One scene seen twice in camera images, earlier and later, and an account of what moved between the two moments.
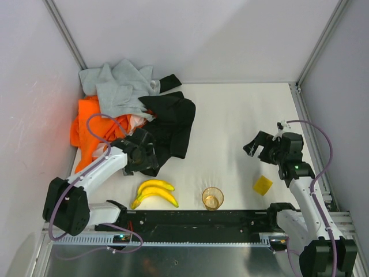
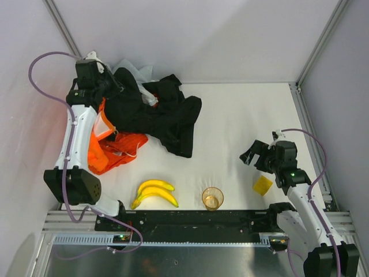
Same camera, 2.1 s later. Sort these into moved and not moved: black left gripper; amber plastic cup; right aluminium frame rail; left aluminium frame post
Moved: black left gripper
Not moved: amber plastic cup; right aluminium frame rail; left aluminium frame post
